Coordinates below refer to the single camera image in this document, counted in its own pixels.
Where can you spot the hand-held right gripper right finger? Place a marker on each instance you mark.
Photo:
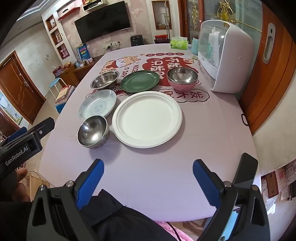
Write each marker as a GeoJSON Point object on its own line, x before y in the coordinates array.
{"type": "Point", "coordinates": [205, 180]}

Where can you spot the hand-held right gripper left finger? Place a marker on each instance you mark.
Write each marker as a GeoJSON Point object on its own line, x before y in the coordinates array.
{"type": "Point", "coordinates": [90, 183]}

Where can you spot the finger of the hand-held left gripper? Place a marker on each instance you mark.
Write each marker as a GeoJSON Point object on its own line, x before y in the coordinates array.
{"type": "Point", "coordinates": [15, 135]}
{"type": "Point", "coordinates": [42, 128]}

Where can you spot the small round steel bowl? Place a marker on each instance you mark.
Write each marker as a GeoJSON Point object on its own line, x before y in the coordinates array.
{"type": "Point", "coordinates": [92, 132]}

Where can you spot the blue patterned porcelain plate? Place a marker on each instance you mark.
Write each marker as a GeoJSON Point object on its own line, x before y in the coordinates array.
{"type": "Point", "coordinates": [97, 104]}

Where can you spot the flat-bottomed steel basin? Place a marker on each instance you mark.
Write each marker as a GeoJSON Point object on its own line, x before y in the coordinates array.
{"type": "Point", "coordinates": [104, 78]}

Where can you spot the white paper plate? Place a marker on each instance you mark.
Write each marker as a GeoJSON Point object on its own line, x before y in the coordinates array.
{"type": "Point", "coordinates": [145, 118]}

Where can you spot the green plate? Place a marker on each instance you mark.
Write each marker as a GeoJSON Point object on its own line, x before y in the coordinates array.
{"type": "Point", "coordinates": [138, 81]}

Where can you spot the pink bowl with steel lining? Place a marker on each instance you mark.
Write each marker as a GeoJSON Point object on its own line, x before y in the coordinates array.
{"type": "Point", "coordinates": [182, 75]}

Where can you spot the person's left hand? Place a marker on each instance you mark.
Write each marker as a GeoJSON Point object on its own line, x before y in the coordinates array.
{"type": "Point", "coordinates": [20, 183]}

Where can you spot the stack of books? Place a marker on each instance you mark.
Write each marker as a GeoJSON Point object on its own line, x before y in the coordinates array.
{"type": "Point", "coordinates": [64, 93]}

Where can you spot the brown wooden room door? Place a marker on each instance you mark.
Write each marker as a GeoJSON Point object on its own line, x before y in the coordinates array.
{"type": "Point", "coordinates": [18, 90]}

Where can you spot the blue stool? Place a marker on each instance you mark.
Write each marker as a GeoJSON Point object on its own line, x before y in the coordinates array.
{"type": "Point", "coordinates": [54, 81]}

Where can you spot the person's dark trousers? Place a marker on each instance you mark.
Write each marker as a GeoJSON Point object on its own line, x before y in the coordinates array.
{"type": "Point", "coordinates": [129, 220]}

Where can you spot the printed pink tablecloth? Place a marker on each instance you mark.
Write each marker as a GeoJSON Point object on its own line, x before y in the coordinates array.
{"type": "Point", "coordinates": [150, 166]}

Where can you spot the red tin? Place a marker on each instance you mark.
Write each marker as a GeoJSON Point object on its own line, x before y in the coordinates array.
{"type": "Point", "coordinates": [57, 71]}

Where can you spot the wooden cabinet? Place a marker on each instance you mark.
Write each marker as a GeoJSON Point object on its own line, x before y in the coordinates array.
{"type": "Point", "coordinates": [74, 74]}

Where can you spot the pink fluffy cloth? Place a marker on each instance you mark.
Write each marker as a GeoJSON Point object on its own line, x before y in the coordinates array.
{"type": "Point", "coordinates": [164, 231]}

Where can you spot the black elastic band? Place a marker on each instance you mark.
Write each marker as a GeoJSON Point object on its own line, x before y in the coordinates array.
{"type": "Point", "coordinates": [242, 119]}

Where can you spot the colourful blue box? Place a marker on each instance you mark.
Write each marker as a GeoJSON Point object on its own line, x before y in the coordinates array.
{"type": "Point", "coordinates": [82, 52]}

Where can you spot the orange wooden door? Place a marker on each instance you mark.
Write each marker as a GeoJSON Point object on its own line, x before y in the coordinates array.
{"type": "Point", "coordinates": [259, 97]}

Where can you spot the red floating shelf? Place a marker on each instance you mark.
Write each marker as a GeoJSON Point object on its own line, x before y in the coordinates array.
{"type": "Point", "coordinates": [68, 14]}

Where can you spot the white dish sterilizer cabinet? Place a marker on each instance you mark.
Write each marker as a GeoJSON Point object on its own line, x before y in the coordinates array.
{"type": "Point", "coordinates": [233, 58]}

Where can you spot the small black appliance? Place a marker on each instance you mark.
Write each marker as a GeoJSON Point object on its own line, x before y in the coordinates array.
{"type": "Point", "coordinates": [137, 40]}

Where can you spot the white floating shelf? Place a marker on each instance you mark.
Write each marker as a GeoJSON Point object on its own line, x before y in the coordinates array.
{"type": "Point", "coordinates": [92, 6]}

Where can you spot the teal jar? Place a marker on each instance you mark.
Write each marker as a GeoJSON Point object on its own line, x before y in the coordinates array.
{"type": "Point", "coordinates": [195, 46]}

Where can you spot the green tissue box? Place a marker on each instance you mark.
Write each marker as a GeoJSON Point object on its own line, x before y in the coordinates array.
{"type": "Point", "coordinates": [179, 44]}

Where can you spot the silver door lock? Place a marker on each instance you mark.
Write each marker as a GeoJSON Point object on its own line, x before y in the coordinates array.
{"type": "Point", "coordinates": [269, 34]}

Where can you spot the metal pole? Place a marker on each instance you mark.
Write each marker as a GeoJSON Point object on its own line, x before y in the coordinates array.
{"type": "Point", "coordinates": [167, 23]}

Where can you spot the gold ornament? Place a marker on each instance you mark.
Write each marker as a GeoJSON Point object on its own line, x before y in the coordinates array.
{"type": "Point", "coordinates": [225, 12]}

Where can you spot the colourful wall chart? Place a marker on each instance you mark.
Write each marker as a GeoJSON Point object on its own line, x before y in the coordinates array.
{"type": "Point", "coordinates": [10, 109]}

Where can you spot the paper notes on wall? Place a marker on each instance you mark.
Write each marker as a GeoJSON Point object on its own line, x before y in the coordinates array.
{"type": "Point", "coordinates": [277, 183]}

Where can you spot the white wall niche shelves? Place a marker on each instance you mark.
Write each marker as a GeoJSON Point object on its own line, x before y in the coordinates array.
{"type": "Point", "coordinates": [60, 40]}

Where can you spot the black wall television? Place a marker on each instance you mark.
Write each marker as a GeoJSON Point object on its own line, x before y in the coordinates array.
{"type": "Point", "coordinates": [101, 20]}

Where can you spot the wood-framed wall niche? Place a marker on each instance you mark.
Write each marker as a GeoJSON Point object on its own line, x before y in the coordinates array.
{"type": "Point", "coordinates": [157, 16]}

